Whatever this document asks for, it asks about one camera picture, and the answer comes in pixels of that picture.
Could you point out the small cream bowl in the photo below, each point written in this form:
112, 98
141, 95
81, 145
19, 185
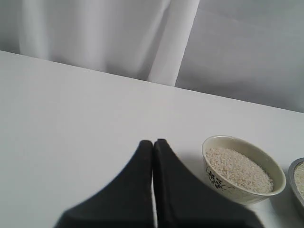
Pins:
240, 171

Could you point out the white backdrop curtain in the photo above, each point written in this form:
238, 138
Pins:
251, 50

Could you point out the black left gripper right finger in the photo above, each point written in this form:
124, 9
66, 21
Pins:
184, 201

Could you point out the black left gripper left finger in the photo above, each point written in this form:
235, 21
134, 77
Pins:
126, 202

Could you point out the round steel rice tray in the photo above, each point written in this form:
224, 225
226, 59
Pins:
296, 180

